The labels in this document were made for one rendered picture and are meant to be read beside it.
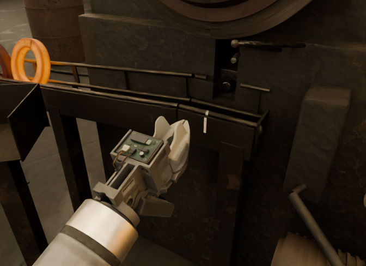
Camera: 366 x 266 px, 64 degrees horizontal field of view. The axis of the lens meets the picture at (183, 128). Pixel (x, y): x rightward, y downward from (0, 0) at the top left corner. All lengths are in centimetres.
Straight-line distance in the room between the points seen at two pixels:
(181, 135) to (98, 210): 18
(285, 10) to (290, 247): 44
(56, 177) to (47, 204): 20
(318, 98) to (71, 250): 47
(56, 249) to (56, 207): 116
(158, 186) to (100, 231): 11
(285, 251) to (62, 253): 42
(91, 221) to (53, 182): 132
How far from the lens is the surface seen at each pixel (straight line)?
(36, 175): 180
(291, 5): 57
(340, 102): 60
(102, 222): 40
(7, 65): 126
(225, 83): 76
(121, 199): 41
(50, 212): 155
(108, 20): 90
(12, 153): 83
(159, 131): 50
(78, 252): 39
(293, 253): 65
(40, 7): 341
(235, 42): 50
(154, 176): 43
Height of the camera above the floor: 102
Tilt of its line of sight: 30 degrees down
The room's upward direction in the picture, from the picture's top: straight up
